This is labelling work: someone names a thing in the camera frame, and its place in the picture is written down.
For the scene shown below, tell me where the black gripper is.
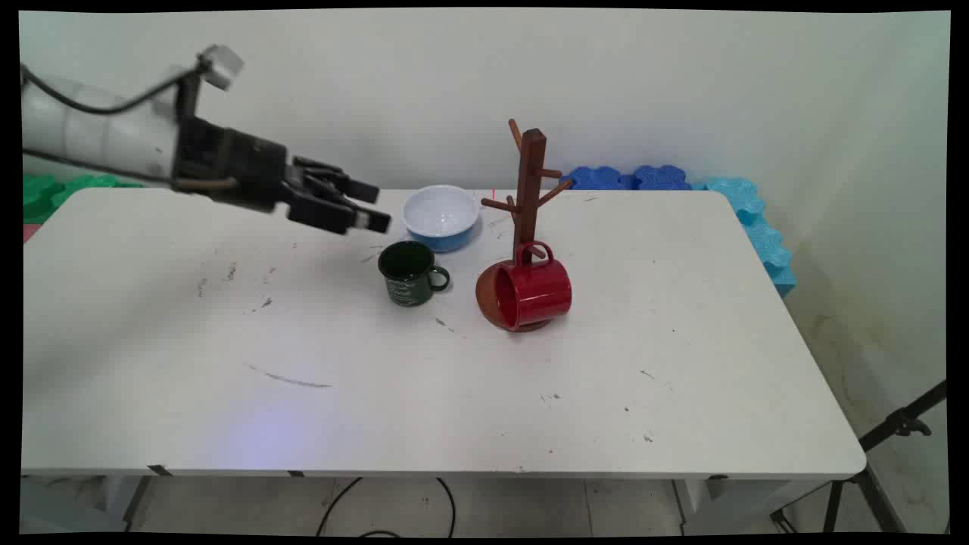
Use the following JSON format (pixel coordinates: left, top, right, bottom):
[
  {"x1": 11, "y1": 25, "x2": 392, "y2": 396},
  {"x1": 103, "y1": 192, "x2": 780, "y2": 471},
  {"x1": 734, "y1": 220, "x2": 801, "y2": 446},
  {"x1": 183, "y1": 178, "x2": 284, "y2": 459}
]
[{"x1": 173, "y1": 115, "x2": 392, "y2": 235}]

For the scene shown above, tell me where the red enamel mug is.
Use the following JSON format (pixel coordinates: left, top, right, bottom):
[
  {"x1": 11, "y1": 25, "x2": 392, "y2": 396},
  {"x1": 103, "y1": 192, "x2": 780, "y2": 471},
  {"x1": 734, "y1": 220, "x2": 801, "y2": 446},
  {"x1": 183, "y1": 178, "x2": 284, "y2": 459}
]
[{"x1": 494, "y1": 241, "x2": 573, "y2": 332}]

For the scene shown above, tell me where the white and blue bowl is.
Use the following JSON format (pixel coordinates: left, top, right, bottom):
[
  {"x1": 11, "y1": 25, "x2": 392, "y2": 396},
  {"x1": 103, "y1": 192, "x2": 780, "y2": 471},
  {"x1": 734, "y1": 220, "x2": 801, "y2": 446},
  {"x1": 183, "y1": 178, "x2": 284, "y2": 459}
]
[{"x1": 402, "y1": 185, "x2": 481, "y2": 253}]

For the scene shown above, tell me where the dark green enamel mug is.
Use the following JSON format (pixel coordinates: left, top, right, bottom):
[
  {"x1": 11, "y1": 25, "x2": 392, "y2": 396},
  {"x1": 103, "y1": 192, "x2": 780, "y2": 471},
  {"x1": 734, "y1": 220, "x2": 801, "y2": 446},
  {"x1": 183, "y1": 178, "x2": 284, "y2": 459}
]
[{"x1": 378, "y1": 241, "x2": 451, "y2": 307}]

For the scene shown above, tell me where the brown wooden mug tree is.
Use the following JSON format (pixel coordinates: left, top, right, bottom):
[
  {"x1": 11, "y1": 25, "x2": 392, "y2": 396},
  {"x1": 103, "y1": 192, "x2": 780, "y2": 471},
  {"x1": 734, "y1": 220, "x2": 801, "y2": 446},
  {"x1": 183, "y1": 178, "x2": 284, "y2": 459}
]
[{"x1": 475, "y1": 119, "x2": 574, "y2": 332}]

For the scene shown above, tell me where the dark blue foam mat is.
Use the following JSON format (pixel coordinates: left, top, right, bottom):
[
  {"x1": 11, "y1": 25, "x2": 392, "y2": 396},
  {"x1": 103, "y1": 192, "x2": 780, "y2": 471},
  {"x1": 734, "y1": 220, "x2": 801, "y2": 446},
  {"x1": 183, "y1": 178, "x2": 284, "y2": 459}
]
[
  {"x1": 632, "y1": 165, "x2": 692, "y2": 191},
  {"x1": 560, "y1": 167, "x2": 634, "y2": 191}
]

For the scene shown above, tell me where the green foam mat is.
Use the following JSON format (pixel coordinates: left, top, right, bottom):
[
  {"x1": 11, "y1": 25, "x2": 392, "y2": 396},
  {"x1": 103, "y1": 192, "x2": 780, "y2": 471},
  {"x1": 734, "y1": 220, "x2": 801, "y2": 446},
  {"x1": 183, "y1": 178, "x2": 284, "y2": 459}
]
[{"x1": 23, "y1": 174, "x2": 145, "y2": 225}]

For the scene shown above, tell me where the grey table leg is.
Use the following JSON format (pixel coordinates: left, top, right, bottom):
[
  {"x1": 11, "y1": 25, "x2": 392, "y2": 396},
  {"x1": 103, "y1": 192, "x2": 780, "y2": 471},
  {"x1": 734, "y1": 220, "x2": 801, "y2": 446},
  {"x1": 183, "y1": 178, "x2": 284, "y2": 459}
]
[{"x1": 121, "y1": 475, "x2": 154, "y2": 532}]

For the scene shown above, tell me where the light blue foam mat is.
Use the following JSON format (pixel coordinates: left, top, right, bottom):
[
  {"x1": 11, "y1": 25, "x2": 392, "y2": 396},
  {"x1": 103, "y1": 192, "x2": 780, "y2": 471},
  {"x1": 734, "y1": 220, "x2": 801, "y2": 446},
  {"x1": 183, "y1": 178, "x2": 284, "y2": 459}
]
[{"x1": 691, "y1": 177, "x2": 797, "y2": 297}]

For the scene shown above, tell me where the black tripod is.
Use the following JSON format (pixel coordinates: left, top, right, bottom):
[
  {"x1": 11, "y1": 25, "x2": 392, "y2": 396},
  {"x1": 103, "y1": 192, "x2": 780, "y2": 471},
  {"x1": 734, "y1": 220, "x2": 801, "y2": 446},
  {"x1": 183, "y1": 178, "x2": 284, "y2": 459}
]
[{"x1": 771, "y1": 378, "x2": 949, "y2": 534}]

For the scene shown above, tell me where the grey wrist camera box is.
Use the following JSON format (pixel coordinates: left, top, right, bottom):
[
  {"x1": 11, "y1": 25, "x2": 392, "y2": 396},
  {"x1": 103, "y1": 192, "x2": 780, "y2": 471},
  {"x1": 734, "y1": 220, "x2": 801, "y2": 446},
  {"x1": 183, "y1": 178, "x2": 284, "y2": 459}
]
[{"x1": 197, "y1": 44, "x2": 245, "y2": 92}]

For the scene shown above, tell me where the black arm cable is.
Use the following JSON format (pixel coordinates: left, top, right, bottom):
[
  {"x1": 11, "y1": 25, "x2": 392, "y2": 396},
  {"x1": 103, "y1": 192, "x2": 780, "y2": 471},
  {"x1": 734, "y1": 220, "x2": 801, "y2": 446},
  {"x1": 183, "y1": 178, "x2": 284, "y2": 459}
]
[{"x1": 21, "y1": 64, "x2": 209, "y2": 116}]

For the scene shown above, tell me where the black cable under table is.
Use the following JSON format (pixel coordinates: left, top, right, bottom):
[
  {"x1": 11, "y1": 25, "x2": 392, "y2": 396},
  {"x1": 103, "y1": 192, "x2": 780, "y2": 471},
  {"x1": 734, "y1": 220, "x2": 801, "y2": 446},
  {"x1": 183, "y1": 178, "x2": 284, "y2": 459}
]
[{"x1": 316, "y1": 477, "x2": 456, "y2": 538}]

